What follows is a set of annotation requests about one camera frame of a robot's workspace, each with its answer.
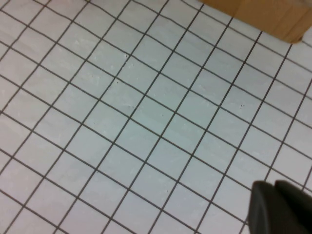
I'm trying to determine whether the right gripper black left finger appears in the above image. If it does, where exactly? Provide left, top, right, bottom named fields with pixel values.
left=247, top=180, right=297, bottom=234

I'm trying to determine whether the white black grid tablecloth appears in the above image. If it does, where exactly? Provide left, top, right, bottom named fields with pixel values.
left=0, top=0, right=312, bottom=234

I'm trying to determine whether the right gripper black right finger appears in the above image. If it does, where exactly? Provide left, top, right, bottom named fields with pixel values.
left=274, top=179, right=312, bottom=234

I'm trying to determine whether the cardboard box with biscuit label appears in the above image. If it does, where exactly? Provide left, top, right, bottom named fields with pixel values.
left=197, top=0, right=312, bottom=45

